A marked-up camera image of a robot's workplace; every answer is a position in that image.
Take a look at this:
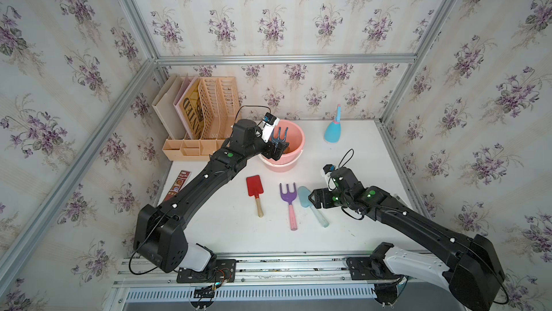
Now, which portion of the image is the teal fork yellow handle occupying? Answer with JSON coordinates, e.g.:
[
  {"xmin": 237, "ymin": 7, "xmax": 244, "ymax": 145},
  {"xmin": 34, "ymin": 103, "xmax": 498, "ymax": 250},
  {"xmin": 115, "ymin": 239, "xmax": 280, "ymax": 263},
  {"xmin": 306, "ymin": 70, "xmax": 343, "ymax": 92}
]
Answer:
[{"xmin": 271, "ymin": 127, "xmax": 288, "ymax": 142}]

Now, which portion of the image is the light blue trowel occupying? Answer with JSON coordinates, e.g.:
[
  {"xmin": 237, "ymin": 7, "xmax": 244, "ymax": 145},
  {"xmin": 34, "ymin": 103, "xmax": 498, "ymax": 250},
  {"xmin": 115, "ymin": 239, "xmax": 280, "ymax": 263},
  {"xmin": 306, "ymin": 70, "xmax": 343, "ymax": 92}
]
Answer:
[{"xmin": 298, "ymin": 186, "xmax": 330, "ymax": 228}]

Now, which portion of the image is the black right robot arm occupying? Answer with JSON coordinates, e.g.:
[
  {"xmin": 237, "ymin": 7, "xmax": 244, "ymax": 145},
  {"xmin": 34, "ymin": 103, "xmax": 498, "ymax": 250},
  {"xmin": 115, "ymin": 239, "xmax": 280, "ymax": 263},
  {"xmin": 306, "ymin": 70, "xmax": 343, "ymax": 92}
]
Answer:
[{"xmin": 308, "ymin": 165, "xmax": 505, "ymax": 310}]

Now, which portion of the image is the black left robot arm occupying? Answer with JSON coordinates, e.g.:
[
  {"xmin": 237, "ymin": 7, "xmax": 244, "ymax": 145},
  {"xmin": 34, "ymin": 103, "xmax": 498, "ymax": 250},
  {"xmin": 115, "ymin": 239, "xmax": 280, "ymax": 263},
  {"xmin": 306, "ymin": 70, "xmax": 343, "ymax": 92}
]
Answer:
[{"xmin": 131, "ymin": 113, "xmax": 289, "ymax": 273}]

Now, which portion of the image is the pink plastic bucket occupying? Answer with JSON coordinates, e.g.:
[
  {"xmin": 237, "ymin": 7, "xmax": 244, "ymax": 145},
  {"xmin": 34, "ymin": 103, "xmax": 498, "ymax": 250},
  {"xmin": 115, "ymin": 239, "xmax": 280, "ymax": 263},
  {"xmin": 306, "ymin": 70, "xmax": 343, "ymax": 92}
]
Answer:
[{"xmin": 259, "ymin": 120, "xmax": 306, "ymax": 173}]

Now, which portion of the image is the beige plastic file organizer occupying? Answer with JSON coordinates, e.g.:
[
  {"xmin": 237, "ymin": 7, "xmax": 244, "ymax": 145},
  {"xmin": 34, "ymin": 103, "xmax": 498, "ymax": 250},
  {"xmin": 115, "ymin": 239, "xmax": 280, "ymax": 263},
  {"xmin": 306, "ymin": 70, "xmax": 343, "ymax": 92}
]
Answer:
[{"xmin": 162, "ymin": 77, "xmax": 240, "ymax": 161}]

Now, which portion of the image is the yellow vintage magazine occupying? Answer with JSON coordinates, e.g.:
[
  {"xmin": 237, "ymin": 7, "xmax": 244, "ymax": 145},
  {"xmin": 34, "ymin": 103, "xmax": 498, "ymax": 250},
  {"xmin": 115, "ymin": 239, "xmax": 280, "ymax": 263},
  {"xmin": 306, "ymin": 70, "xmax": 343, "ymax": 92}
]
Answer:
[{"xmin": 173, "ymin": 77, "xmax": 204, "ymax": 139}]

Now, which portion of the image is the red brown book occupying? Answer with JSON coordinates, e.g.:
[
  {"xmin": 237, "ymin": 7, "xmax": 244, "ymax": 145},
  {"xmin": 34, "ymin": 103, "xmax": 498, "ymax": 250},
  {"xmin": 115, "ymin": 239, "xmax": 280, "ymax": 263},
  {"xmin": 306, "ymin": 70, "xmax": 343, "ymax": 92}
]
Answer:
[{"xmin": 163, "ymin": 170, "xmax": 191, "ymax": 201}]

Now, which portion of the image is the beige folder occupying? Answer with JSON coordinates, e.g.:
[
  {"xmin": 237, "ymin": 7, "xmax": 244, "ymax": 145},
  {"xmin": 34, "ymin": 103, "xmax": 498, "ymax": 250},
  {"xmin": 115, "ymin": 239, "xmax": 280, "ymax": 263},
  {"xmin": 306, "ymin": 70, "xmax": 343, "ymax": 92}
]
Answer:
[{"xmin": 152, "ymin": 75, "xmax": 185, "ymax": 139}]

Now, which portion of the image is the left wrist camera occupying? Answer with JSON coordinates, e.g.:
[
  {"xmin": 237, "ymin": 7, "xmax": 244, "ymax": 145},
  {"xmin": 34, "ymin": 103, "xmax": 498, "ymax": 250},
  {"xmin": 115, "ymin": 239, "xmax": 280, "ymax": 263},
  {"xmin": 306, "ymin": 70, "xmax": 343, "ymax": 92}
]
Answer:
[{"xmin": 262, "ymin": 112, "xmax": 280, "ymax": 143}]

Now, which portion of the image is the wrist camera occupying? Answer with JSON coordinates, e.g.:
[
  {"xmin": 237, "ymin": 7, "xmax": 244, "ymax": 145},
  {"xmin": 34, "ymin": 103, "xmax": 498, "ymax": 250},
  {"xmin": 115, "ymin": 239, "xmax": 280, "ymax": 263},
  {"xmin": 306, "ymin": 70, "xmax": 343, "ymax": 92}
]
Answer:
[
  {"xmin": 321, "ymin": 164, "xmax": 336, "ymax": 190},
  {"xmin": 262, "ymin": 112, "xmax": 280, "ymax": 143}
]

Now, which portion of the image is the purple fork pink handle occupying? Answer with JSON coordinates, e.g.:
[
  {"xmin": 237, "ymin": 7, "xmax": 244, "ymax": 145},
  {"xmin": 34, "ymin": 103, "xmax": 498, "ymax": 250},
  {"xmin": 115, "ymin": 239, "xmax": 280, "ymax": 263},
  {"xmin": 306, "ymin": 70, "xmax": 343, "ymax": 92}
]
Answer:
[{"xmin": 279, "ymin": 183, "xmax": 298, "ymax": 231}]

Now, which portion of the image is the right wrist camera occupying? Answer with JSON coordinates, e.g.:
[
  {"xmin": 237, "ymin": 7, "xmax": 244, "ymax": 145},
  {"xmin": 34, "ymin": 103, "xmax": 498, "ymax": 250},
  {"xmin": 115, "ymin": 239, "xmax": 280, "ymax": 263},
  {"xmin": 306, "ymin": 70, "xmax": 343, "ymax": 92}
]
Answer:
[{"xmin": 321, "ymin": 164, "xmax": 336, "ymax": 190}]

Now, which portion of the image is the red shovel wooden handle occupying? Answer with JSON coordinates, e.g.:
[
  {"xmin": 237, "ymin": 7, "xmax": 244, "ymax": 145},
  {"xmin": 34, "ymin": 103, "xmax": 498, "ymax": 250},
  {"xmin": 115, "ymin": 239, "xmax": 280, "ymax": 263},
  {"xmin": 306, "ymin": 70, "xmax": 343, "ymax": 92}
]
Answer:
[{"xmin": 246, "ymin": 175, "xmax": 264, "ymax": 217}]

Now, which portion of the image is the aluminium mounting rail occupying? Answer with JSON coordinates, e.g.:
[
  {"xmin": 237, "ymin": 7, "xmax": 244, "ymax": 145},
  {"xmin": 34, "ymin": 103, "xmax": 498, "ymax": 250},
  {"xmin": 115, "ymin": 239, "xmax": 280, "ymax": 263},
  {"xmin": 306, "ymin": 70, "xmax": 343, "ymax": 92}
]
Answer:
[{"xmin": 114, "ymin": 251, "xmax": 394, "ymax": 288}]

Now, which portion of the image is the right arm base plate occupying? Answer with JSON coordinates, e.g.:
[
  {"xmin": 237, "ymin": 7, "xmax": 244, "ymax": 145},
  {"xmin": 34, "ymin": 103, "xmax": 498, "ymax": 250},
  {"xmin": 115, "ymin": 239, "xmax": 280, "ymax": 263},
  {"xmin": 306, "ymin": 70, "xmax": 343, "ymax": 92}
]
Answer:
[{"xmin": 345, "ymin": 256, "xmax": 405, "ymax": 282}]

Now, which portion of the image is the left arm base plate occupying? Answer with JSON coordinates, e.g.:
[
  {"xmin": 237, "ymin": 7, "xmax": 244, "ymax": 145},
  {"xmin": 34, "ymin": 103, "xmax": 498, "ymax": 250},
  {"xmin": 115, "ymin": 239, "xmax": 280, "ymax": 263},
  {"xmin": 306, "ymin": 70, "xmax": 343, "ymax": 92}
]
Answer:
[{"xmin": 176, "ymin": 259, "xmax": 237, "ymax": 284}]

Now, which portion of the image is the aluminium frame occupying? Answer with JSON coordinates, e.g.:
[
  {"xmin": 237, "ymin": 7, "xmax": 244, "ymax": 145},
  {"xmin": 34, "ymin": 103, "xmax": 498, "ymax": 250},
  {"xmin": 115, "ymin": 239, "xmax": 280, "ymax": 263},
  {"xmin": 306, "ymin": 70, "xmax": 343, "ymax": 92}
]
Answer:
[{"xmin": 1, "ymin": 0, "xmax": 457, "ymax": 292}]

